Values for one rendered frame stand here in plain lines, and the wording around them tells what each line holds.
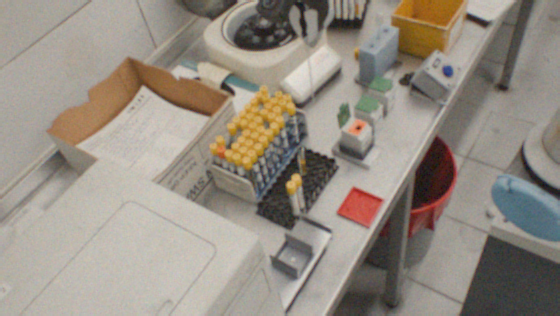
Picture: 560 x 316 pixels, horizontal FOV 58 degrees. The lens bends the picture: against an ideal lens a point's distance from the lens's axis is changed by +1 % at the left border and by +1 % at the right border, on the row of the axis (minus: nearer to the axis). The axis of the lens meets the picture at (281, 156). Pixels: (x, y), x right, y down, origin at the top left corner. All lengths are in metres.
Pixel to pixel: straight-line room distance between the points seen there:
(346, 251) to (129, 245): 0.42
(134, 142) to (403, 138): 0.56
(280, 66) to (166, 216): 0.55
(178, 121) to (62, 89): 0.25
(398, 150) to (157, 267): 0.60
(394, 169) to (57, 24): 0.72
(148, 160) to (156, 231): 0.42
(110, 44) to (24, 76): 0.21
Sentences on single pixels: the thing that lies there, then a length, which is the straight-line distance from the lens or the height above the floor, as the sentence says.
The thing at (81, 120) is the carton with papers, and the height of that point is 0.98.
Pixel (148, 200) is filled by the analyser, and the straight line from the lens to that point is 0.67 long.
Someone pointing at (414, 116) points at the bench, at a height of 0.87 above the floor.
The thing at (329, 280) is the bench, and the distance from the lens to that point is 0.90.
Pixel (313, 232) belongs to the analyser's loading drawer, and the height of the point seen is 0.91.
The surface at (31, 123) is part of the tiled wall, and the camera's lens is 1.15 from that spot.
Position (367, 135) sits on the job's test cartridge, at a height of 0.94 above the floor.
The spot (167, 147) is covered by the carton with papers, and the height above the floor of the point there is 0.94.
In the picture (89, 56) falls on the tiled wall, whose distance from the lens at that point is 1.18.
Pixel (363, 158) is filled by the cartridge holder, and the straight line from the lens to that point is 1.01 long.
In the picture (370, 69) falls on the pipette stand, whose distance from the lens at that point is 1.14.
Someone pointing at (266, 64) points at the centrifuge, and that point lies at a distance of 1.09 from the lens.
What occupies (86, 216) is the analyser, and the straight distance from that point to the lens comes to 0.69.
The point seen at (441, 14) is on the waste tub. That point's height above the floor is 0.91.
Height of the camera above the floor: 1.68
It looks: 50 degrees down
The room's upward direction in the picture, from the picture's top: 11 degrees counter-clockwise
